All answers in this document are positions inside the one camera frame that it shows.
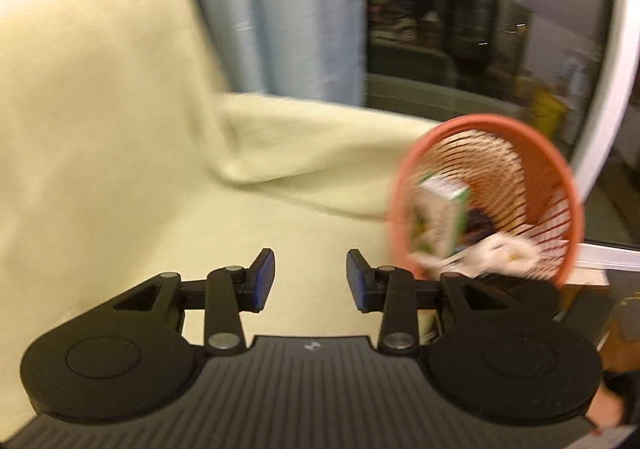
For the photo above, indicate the white framed glass sliding door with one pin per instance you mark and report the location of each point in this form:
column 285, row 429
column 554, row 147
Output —
column 475, row 19

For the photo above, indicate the green and white box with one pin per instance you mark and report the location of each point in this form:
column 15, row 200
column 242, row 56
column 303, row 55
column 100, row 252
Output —
column 440, row 216

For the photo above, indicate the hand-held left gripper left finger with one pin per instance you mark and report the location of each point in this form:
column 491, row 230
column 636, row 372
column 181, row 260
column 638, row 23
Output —
column 262, row 281

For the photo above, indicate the dark purple object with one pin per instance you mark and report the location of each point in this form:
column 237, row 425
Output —
column 479, row 224

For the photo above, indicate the cream cloth-covered sofa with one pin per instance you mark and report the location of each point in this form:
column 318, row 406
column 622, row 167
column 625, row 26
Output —
column 125, row 139

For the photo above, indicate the orange plastic mesh basket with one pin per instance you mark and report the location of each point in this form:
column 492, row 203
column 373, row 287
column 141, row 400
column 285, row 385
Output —
column 545, row 159

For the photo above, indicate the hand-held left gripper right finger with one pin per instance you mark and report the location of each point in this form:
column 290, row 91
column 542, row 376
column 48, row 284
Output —
column 359, row 281

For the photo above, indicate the grey blue curtain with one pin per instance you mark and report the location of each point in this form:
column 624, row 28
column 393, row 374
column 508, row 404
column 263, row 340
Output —
column 280, row 14

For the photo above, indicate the white tissue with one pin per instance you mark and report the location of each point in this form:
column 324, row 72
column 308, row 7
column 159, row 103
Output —
column 500, row 254

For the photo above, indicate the yellow bucket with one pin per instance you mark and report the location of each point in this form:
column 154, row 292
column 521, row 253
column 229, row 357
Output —
column 550, row 111

